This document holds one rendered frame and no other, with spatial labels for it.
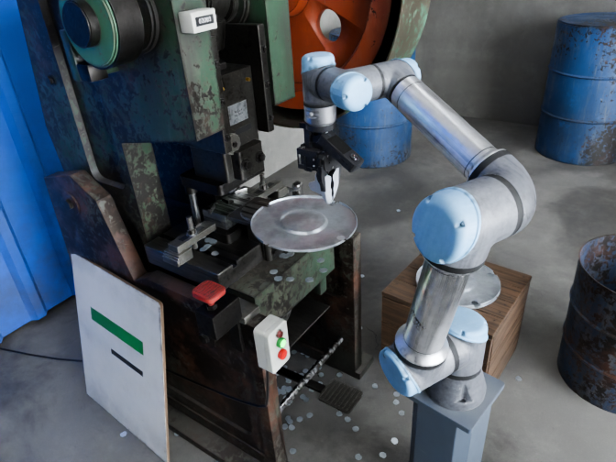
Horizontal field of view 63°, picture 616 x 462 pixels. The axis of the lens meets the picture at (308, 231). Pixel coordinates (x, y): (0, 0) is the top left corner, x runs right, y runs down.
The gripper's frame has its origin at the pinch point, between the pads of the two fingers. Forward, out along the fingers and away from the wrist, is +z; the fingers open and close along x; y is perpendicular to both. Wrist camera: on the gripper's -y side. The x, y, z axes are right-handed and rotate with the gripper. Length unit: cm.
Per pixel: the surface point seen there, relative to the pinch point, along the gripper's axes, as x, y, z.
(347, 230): -3.0, -2.8, 9.8
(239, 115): 0.2, 27.9, -18.0
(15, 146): 8, 148, 9
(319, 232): 1.9, 2.9, 9.5
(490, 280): -58, -28, 51
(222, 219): 8.0, 32.7, 10.9
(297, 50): -36, 35, -27
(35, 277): 21, 148, 67
